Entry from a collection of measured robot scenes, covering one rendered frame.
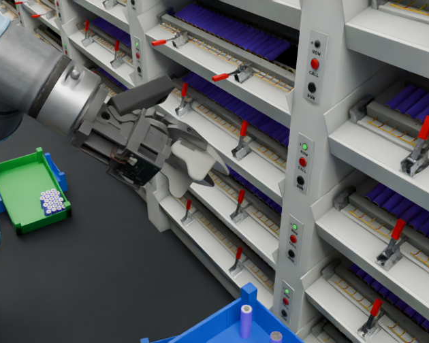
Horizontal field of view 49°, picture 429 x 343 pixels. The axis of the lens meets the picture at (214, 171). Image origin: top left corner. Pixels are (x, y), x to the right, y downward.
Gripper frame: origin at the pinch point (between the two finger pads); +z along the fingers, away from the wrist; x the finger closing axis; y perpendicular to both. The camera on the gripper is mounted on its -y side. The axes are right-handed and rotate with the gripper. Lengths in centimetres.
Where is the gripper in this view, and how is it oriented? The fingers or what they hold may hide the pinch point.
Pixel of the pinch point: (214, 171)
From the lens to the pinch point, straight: 69.9
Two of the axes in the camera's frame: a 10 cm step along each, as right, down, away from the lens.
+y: -2.2, 7.6, -6.2
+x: 5.4, -4.3, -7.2
